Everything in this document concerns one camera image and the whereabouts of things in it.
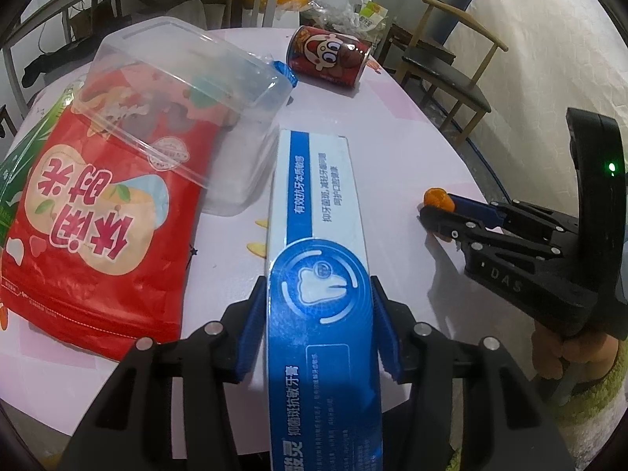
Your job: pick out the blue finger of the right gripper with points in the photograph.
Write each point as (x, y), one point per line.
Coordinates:
(473, 209)

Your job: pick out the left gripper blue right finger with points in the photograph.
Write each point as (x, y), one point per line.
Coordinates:
(388, 338)

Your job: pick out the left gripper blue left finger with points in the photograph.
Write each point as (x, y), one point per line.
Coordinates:
(249, 340)

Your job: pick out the orange peel piece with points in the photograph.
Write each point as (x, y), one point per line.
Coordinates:
(439, 198)

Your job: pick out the blue white toothpaste box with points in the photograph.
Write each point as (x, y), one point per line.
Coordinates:
(322, 370)

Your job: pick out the right forearm fuzzy sleeve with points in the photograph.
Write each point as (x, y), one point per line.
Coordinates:
(587, 420)

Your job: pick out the right hand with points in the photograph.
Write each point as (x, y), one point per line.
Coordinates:
(597, 351)

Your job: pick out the wooden chair black seat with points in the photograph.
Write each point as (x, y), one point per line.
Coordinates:
(441, 75)

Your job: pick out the red snack bag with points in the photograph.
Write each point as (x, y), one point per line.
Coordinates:
(97, 254)

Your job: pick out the white quilted mattress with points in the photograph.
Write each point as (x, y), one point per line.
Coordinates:
(562, 54)

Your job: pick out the red cartoon drink can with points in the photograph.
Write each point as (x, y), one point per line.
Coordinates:
(330, 56)

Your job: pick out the clear plastic container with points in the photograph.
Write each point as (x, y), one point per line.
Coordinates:
(191, 103)

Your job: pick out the blue snack wrapper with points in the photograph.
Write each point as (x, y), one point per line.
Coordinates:
(286, 71)

